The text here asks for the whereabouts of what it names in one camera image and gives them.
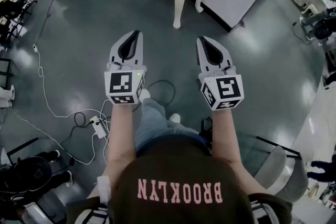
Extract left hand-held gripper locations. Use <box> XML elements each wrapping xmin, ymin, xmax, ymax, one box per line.
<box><xmin>104</xmin><ymin>30</ymin><xmax>147</xmax><ymax>106</ymax></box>

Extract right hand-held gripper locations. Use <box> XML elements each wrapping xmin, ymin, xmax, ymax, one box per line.
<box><xmin>196</xmin><ymin>35</ymin><xmax>245</xmax><ymax>112</ymax></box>

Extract white elbow band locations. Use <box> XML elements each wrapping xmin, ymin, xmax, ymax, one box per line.
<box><xmin>96</xmin><ymin>175</ymin><xmax>111</xmax><ymax>205</ymax></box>

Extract person's left forearm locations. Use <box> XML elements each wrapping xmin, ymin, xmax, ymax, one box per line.
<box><xmin>102</xmin><ymin>102</ymin><xmax>141</xmax><ymax>182</ymax></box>

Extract person's right forearm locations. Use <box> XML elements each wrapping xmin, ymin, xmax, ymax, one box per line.
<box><xmin>211</xmin><ymin>109</ymin><xmax>253</xmax><ymax>182</ymax></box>

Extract person's left white shoe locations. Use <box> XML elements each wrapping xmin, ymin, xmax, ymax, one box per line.
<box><xmin>139</xmin><ymin>88</ymin><xmax>151</xmax><ymax>103</ymax></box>

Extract person's blue jeans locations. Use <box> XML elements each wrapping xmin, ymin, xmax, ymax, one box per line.
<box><xmin>135</xmin><ymin>97</ymin><xmax>208</xmax><ymax>158</ymax></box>

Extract white power strip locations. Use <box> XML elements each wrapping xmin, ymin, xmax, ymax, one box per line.
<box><xmin>90</xmin><ymin>115</ymin><xmax>106</xmax><ymax>140</ymax></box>

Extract person's dark t-shirt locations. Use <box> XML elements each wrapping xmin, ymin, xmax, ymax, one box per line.
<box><xmin>65</xmin><ymin>136</ymin><xmax>293</xmax><ymax>224</ymax></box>

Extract grey padded chair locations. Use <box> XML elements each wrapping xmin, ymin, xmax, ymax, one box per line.
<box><xmin>254</xmin><ymin>145</ymin><xmax>309</xmax><ymax>203</ymax></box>

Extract looped black cable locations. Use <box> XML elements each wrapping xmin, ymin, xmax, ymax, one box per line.
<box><xmin>132</xmin><ymin>79</ymin><xmax>176</xmax><ymax>113</ymax></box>

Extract black strap pouch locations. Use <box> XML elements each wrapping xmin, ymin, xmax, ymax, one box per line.
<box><xmin>200</xmin><ymin>116</ymin><xmax>214</xmax><ymax>141</ymax></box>

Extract thin black floor cable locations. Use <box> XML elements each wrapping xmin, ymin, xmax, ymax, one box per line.
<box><xmin>33</xmin><ymin>0</ymin><xmax>56</xmax><ymax>47</ymax></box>

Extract white power cable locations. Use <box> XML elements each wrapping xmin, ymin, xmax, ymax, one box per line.
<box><xmin>33</xmin><ymin>48</ymin><xmax>111</xmax><ymax>166</ymax></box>

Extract black metal frame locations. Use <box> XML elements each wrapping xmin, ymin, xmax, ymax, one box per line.
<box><xmin>256</xmin><ymin>135</ymin><xmax>300</xmax><ymax>158</ymax></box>

